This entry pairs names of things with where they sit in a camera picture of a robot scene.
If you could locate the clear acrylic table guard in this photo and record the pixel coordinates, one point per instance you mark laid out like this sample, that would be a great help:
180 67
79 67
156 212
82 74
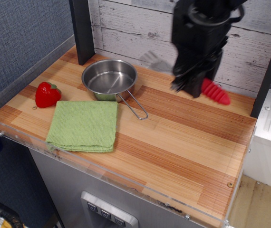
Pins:
176 162

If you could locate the yellow object at corner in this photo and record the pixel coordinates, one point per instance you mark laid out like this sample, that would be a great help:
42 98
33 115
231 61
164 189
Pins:
5 224

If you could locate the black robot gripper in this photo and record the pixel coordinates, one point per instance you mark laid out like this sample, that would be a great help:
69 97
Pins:
199 32

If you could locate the dark grey post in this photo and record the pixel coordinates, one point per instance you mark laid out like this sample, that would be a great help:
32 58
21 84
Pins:
82 28
268 64

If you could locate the green folded cloth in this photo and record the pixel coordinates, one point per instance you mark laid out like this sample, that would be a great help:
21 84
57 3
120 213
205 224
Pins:
84 126

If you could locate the red-handled metal fork spatula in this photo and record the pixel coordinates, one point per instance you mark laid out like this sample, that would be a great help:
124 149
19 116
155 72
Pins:
209 88

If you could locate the stainless steel pot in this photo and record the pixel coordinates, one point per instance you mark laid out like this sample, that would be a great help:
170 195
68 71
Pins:
112 80

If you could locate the red toy strawberry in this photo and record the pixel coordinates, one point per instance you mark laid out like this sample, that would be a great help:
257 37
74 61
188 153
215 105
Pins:
47 94

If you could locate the silver button control panel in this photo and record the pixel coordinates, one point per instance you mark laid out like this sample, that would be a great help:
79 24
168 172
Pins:
112 217

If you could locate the dark grey right post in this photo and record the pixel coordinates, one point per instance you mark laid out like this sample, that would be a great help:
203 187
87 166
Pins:
268 64

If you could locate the dark grey left post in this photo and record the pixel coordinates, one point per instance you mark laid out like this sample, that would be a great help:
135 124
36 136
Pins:
82 28

